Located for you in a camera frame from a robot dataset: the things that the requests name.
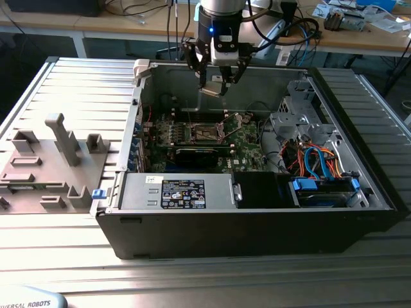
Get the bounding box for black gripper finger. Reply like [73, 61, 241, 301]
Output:
[220, 46, 253, 96]
[181, 40, 209, 90]

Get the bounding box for silver CPU with green edge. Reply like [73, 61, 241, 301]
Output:
[198, 81, 223, 98]

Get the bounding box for metal socket cover frame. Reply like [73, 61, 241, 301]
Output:
[218, 112, 243, 139]

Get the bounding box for CPU socket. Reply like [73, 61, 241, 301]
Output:
[191, 123, 225, 144]

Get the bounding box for dark CPU cooler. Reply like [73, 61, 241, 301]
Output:
[323, 8, 347, 32]

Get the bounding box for pale grey slanted stand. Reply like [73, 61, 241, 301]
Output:
[250, 19, 286, 64]

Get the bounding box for beige case latch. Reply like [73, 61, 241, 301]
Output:
[133, 59, 152, 80]

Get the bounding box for grey metal drive cage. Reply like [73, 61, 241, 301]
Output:
[268, 79, 342, 151]

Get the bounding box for green motherboard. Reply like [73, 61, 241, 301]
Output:
[143, 110, 270, 173]

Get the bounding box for black graphics card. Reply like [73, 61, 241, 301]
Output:
[173, 146, 221, 167]

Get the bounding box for light wooden desk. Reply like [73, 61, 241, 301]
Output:
[275, 0, 411, 60]
[0, 0, 200, 58]

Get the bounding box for black drive bay box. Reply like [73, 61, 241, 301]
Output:
[231, 171, 293, 210]

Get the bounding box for hard disk in blue carrier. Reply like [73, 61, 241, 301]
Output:
[288, 178, 361, 208]

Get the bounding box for grey power supply with label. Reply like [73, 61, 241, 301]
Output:
[118, 173, 238, 211]

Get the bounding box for black monitor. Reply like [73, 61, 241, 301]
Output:
[4, 0, 102, 17]

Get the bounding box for blue box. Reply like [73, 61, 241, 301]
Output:
[356, 0, 398, 13]

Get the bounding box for black open PC case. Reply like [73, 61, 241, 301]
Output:
[95, 59, 407, 261]

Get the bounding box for grey parts rack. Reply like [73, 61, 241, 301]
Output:
[0, 112, 112, 215]

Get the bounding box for grey Universal Robots teach pendant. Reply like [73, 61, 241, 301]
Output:
[0, 285, 69, 308]

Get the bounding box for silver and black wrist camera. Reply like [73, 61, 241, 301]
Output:
[210, 34, 241, 65]

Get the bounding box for thin blue wire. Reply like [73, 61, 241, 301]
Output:
[303, 146, 322, 180]

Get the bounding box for flat blue wire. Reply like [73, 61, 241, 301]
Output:
[313, 146, 337, 182]

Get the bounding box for orange wire bundle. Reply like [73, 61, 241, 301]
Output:
[285, 144, 344, 179]

